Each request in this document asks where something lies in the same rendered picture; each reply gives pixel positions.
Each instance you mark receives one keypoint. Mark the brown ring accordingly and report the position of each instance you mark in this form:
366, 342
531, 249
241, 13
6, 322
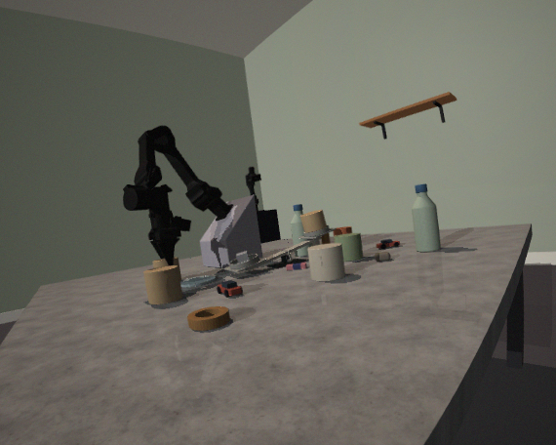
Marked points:
208, 318

